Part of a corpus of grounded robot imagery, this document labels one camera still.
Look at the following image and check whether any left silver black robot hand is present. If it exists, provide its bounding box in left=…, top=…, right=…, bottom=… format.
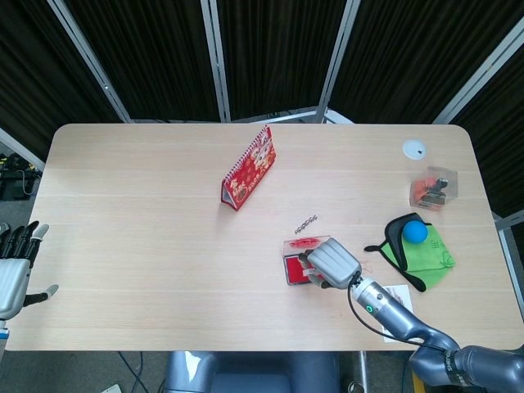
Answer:
left=0, top=220, right=59, bottom=321

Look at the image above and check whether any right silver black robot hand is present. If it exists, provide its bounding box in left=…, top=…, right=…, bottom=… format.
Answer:
left=297, top=237, right=364, bottom=291

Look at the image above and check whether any red ink pad clear lid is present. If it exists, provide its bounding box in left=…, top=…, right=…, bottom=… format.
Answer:
left=282, top=233, right=332, bottom=287

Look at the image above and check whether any black eye mask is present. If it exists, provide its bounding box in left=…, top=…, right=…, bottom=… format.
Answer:
left=364, top=212, right=434, bottom=294

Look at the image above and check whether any white illustrated postcard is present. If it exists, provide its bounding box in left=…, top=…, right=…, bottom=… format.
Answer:
left=381, top=283, right=413, bottom=344

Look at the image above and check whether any blue ball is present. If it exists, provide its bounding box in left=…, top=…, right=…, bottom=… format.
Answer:
left=401, top=222, right=429, bottom=246

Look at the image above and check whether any green cloth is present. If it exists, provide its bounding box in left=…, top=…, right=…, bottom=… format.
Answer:
left=378, top=224, right=457, bottom=287

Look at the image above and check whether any black yellow equipment pile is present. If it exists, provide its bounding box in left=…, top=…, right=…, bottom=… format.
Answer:
left=0, top=153, right=42, bottom=201

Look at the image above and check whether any metal table leg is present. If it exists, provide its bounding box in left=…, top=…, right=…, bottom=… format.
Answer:
left=358, top=350, right=369, bottom=393

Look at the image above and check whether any red desk calendar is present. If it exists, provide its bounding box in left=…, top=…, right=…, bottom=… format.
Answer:
left=220, top=124, right=278, bottom=213

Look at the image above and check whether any clear box of binder clips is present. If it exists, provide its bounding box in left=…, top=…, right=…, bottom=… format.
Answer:
left=409, top=165, right=459, bottom=213

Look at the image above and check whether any white round grommet cap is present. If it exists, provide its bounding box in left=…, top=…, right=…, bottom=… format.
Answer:
left=401, top=139, right=427, bottom=160

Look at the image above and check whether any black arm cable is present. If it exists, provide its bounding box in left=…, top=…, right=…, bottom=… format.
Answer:
left=347, top=274, right=451, bottom=353

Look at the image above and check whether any small metal chain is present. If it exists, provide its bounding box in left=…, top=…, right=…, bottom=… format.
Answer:
left=293, top=213, right=319, bottom=235

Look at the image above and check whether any grey metal screen post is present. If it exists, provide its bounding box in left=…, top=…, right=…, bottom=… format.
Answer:
left=493, top=210, right=524, bottom=296
left=47, top=0, right=132, bottom=124
left=0, top=126, right=46, bottom=169
left=431, top=18, right=524, bottom=124
left=314, top=0, right=361, bottom=123
left=200, top=0, right=233, bottom=124

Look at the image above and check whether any blue floor cable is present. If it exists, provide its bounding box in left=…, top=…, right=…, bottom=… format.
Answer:
left=118, top=350, right=145, bottom=384

